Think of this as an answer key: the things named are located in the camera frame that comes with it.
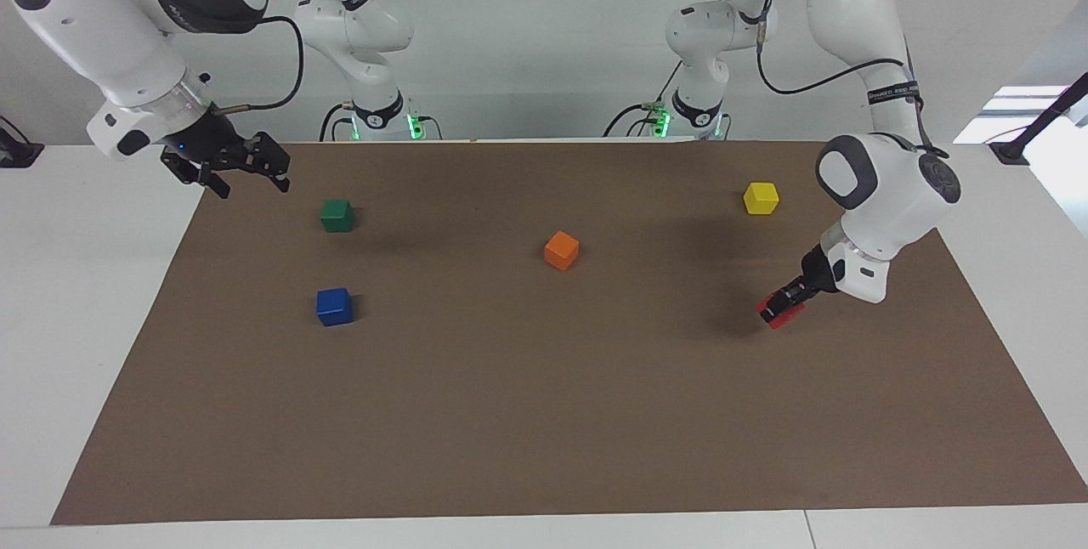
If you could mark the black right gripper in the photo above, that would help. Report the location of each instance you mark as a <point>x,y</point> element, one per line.
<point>212,145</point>

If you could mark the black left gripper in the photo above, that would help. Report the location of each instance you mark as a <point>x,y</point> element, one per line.
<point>818,273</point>

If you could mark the red wooden block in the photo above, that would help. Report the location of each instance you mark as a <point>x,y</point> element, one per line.
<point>786,321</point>

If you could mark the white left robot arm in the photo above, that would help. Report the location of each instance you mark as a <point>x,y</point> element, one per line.
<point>884,200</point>

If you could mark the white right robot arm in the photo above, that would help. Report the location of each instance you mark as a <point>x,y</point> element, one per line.
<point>102,31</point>

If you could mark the yellow wooden block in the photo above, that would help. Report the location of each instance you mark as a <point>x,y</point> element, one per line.
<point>761,199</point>

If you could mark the green wooden block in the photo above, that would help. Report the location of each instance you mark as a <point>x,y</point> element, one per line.
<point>337,216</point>

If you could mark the blue wooden block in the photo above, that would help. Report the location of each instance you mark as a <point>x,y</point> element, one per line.
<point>334,308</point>

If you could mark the orange wooden block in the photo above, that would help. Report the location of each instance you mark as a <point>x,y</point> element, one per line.
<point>561,251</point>

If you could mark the brown table mat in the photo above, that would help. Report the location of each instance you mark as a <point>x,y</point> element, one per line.
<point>544,404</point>

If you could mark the black angled stand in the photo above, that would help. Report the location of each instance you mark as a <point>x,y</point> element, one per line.
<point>1041,120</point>

